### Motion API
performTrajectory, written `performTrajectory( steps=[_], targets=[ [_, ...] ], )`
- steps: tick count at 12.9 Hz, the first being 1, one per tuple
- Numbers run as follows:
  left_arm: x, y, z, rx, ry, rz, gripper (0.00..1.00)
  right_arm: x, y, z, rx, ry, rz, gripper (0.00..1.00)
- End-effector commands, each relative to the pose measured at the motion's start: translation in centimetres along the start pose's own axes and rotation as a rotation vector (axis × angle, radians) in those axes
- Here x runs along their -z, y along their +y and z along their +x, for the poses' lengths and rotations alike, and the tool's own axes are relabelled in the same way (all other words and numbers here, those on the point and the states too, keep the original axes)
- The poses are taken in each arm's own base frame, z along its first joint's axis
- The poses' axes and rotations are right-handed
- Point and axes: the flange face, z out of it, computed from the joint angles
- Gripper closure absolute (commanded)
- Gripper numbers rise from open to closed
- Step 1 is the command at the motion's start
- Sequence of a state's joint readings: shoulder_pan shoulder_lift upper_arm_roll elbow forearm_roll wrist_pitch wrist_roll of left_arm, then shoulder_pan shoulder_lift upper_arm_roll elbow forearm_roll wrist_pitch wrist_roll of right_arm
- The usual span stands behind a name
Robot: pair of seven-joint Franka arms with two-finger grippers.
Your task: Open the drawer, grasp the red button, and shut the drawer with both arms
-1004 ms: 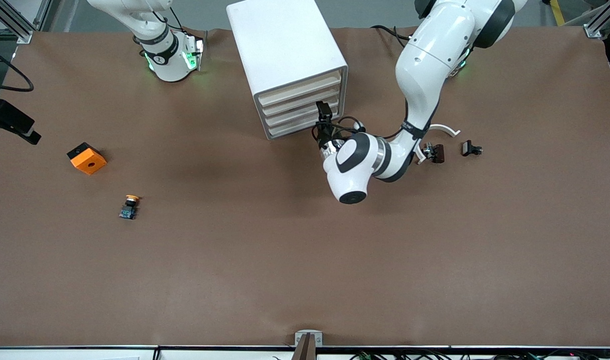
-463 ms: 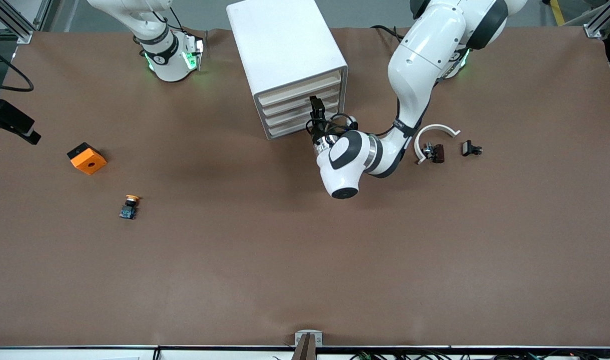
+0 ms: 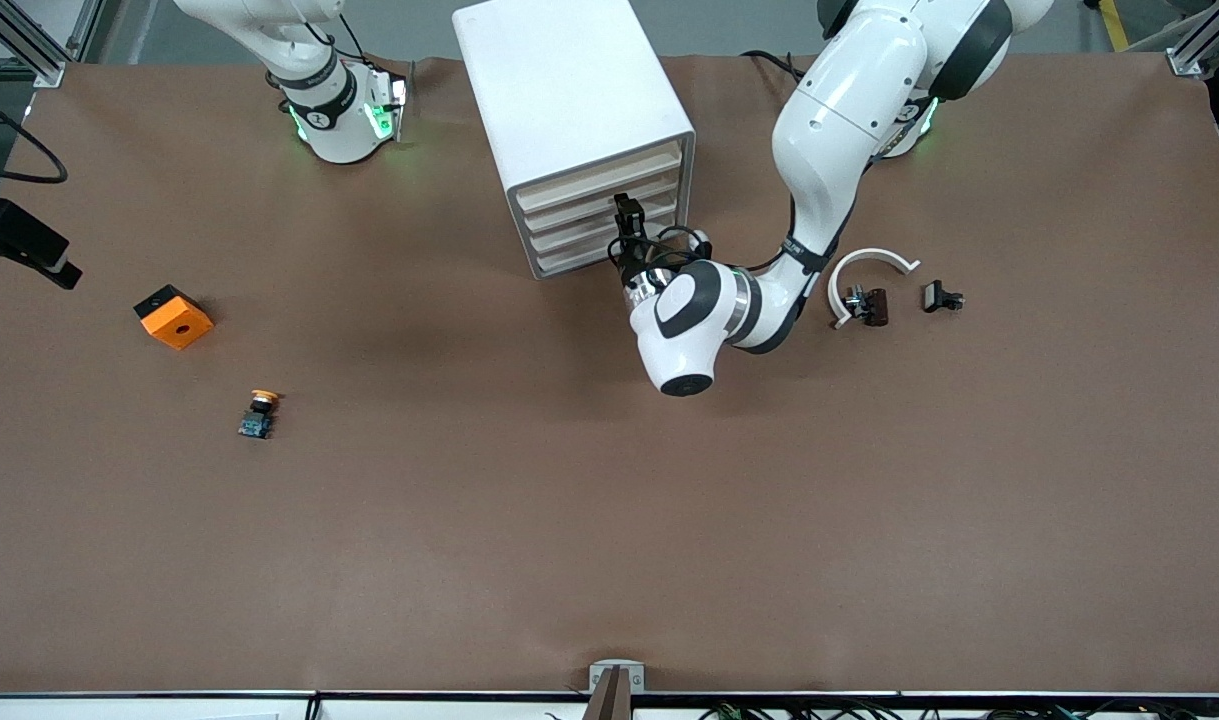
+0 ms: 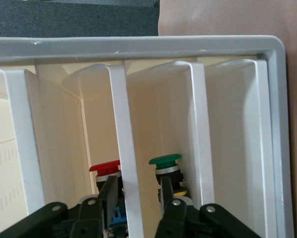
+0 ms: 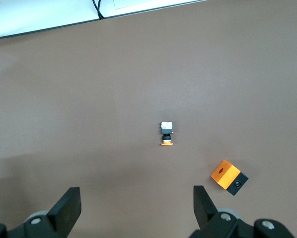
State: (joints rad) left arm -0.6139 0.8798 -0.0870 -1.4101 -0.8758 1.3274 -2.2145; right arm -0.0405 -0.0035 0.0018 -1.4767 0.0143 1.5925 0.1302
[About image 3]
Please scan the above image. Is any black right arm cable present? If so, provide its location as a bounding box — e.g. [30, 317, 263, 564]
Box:
[0, 88, 69, 185]

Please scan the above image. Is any yellow push button switch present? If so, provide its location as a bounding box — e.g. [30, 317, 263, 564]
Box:
[236, 389, 282, 442]

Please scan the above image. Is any white plastic drawer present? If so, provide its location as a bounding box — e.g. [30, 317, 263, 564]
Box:
[534, 212, 690, 279]
[527, 190, 686, 258]
[514, 143, 684, 214]
[521, 168, 684, 236]

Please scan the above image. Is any aluminium frame post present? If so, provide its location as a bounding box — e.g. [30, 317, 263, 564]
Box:
[0, 0, 105, 89]
[1167, 0, 1219, 78]

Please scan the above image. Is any orange box with hole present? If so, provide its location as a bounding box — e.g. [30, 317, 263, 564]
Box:
[133, 284, 215, 351]

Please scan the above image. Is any white half-round pipe clamp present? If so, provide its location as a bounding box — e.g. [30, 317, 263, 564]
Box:
[827, 247, 922, 331]

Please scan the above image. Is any black base cable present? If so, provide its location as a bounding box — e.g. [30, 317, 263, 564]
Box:
[741, 50, 805, 83]

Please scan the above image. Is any white drawer cabinet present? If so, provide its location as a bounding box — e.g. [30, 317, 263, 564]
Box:
[452, 0, 697, 281]

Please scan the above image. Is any grey metal bracket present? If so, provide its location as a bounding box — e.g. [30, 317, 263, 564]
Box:
[589, 660, 646, 693]

